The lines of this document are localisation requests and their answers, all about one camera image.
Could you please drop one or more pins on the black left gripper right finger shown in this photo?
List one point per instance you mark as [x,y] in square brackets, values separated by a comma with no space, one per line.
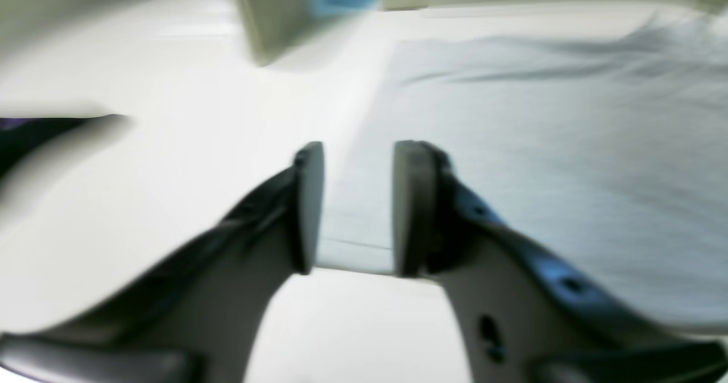
[525,314]

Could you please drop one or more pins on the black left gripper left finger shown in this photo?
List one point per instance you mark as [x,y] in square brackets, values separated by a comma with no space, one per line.
[195,315]

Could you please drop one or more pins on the grey T-shirt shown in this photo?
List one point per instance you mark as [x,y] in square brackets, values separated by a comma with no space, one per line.
[610,152]

